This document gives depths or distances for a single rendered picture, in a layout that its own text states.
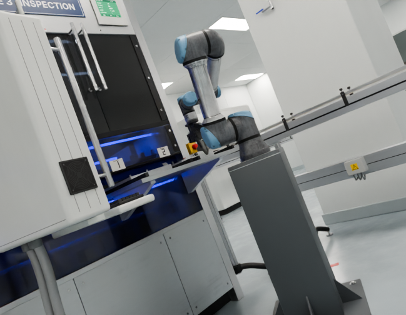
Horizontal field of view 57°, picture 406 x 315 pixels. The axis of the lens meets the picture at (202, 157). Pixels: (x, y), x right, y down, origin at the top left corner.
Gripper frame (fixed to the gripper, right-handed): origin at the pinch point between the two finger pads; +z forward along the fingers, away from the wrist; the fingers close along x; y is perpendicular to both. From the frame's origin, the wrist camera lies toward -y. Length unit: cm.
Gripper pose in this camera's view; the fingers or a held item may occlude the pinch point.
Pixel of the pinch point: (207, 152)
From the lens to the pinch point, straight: 211.1
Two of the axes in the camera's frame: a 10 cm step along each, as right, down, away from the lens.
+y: -6.6, 3.0, 6.9
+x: -6.6, 2.2, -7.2
